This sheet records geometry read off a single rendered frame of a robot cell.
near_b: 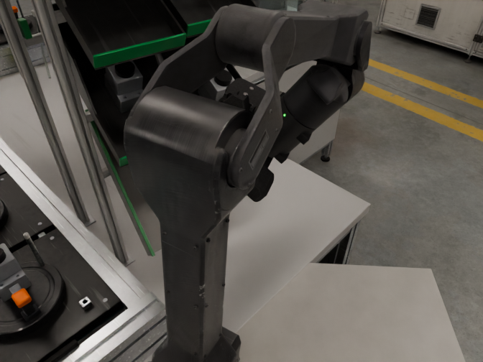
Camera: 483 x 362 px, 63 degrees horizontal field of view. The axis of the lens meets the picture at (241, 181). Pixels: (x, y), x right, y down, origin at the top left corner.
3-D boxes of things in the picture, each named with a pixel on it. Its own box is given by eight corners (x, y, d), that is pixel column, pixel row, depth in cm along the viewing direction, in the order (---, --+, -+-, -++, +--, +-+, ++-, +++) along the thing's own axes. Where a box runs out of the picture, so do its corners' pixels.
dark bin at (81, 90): (193, 139, 66) (200, 113, 60) (120, 168, 61) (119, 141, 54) (121, 25, 74) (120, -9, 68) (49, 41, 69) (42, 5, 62)
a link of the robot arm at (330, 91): (350, 99, 39) (371, 81, 46) (312, 56, 39) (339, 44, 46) (302, 140, 43) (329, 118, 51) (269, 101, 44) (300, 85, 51)
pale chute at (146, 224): (208, 225, 78) (215, 224, 74) (147, 256, 73) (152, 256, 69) (149, 97, 78) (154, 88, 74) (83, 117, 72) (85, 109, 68)
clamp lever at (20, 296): (39, 311, 63) (31, 296, 57) (26, 319, 62) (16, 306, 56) (27, 294, 64) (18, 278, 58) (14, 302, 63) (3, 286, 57)
